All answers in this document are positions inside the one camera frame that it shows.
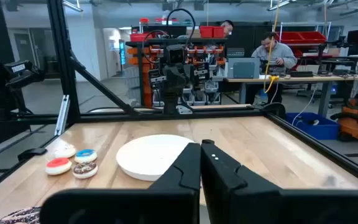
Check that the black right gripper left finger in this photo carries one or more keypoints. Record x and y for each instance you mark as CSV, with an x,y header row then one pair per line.
x,y
179,186

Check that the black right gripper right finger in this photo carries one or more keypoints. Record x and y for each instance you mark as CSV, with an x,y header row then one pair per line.
x,y
228,186

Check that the small blue frosted donut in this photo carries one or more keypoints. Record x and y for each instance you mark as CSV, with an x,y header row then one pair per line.
x,y
85,155

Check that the small white frosted donut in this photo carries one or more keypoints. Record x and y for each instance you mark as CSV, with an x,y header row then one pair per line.
x,y
64,151

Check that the large chocolate drizzle donut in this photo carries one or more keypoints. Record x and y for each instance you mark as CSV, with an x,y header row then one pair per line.
x,y
22,216

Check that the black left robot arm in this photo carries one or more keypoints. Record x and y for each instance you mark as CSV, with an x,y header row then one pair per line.
x,y
170,104

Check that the storage rack with orange bins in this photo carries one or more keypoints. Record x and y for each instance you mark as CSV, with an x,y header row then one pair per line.
x,y
148,77

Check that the white round plate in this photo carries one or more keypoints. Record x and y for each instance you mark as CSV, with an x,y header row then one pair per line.
x,y
148,155

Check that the small red storage bin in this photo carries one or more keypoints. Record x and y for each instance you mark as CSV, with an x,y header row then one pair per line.
x,y
206,32
139,37
218,32

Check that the grey computer monitor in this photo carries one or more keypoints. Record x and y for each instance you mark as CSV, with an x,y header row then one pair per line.
x,y
243,68

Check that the person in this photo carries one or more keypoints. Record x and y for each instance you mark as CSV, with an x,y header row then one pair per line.
x,y
275,53
227,28

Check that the small chocolate sprinkle donut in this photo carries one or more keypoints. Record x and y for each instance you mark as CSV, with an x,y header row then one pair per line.
x,y
85,170

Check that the blue plastic bin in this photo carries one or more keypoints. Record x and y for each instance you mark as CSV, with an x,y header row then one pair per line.
x,y
322,130

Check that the large red storage bin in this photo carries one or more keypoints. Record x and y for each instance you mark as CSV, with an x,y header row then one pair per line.
x,y
287,37
313,37

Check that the silver aluminium bar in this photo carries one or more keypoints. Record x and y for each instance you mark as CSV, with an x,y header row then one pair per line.
x,y
62,115

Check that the small red frosted donut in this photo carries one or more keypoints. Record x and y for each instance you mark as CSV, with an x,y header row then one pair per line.
x,y
58,165

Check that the wooden desk with grey legs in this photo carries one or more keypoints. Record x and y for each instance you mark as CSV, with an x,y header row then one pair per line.
x,y
325,93

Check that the orange shop vacuum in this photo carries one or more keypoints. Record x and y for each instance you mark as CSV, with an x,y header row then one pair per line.
x,y
350,124

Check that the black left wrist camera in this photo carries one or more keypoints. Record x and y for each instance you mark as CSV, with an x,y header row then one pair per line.
x,y
175,54

